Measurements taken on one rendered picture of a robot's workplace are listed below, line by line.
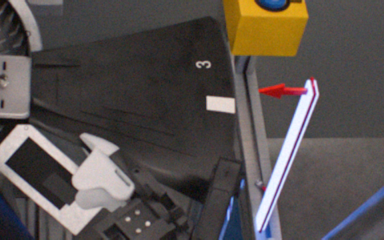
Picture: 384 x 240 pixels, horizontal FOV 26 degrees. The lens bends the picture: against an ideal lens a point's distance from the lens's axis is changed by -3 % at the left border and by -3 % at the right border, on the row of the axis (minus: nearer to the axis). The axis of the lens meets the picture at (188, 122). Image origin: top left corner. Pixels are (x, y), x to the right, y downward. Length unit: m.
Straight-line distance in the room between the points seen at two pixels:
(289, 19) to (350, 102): 1.07
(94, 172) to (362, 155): 1.65
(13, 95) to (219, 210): 0.26
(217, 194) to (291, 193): 1.48
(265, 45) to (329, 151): 1.20
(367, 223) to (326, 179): 1.61
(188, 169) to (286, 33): 0.37
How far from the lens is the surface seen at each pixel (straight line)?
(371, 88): 2.24
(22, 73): 0.96
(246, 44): 1.25
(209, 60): 0.98
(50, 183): 1.07
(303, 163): 2.39
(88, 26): 1.93
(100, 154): 0.87
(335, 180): 2.38
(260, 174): 1.31
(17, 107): 0.93
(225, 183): 0.86
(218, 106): 0.96
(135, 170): 0.85
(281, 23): 1.22
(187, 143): 0.93
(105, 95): 0.94
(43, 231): 2.10
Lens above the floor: 1.93
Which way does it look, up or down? 54 degrees down
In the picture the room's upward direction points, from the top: 12 degrees clockwise
